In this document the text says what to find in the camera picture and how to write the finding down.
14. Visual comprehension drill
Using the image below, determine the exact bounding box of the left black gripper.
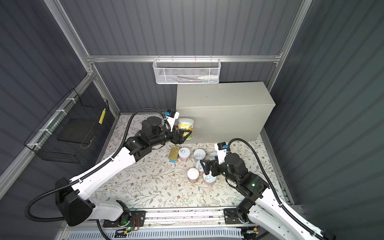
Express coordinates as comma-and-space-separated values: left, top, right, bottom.
149, 124, 191, 149

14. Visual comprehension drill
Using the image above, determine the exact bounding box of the green yellow plastic-lid can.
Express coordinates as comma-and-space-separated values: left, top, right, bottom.
178, 118, 194, 140

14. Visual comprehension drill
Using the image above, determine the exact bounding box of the orange label plastic-lid can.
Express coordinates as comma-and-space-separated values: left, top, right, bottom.
187, 168, 200, 183

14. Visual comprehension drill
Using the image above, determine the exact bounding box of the gold rectangular tin can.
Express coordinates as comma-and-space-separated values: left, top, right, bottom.
169, 146, 181, 163

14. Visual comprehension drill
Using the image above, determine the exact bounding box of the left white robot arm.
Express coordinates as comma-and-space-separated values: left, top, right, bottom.
55, 117, 192, 227

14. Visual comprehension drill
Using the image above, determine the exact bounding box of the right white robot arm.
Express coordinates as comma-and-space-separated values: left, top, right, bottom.
201, 154, 336, 240

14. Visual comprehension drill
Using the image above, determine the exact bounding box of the salmon label can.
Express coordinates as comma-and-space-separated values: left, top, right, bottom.
196, 161, 204, 176

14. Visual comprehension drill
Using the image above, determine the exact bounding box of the teal label can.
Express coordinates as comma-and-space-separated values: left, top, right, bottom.
193, 149, 206, 162

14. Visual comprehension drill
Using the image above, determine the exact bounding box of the pink label can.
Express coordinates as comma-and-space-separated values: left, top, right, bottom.
178, 147, 191, 162

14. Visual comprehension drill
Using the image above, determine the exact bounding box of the beige metal cabinet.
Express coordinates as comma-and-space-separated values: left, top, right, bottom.
176, 82, 276, 143

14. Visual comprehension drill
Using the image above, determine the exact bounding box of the black pad in basket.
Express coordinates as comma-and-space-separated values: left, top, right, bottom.
57, 119, 97, 145

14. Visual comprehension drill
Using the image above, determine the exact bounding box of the yellow label ring-pull can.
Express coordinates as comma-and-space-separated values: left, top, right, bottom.
209, 152, 218, 161

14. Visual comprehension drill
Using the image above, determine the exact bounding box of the pink ring-pull can front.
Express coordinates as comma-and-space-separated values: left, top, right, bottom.
203, 173, 217, 187

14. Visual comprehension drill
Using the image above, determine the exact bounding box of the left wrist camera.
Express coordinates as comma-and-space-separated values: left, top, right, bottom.
165, 110, 180, 132

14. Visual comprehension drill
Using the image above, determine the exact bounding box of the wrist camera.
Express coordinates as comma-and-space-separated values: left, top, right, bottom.
214, 142, 228, 165
165, 110, 180, 132

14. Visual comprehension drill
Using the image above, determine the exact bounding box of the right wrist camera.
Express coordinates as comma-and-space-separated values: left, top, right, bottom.
214, 142, 228, 165

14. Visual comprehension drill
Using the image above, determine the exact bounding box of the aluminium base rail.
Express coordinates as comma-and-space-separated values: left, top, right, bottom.
59, 206, 259, 232

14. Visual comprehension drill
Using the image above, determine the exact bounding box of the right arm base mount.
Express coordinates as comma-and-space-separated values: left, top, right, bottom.
223, 208, 256, 227

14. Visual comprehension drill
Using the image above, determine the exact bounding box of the white wire basket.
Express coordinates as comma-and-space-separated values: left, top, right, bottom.
153, 59, 222, 85

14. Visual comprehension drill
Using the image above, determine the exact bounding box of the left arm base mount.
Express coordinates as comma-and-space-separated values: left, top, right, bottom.
103, 211, 147, 229

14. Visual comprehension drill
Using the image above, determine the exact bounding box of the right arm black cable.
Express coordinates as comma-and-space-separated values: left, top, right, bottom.
226, 137, 328, 240

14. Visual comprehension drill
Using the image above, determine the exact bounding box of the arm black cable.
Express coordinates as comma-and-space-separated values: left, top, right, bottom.
226, 137, 328, 240
24, 107, 169, 223

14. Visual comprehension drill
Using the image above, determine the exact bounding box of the black wire basket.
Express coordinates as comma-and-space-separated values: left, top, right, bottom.
24, 91, 109, 164

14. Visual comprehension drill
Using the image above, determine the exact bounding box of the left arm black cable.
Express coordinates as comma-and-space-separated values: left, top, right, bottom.
24, 107, 169, 223

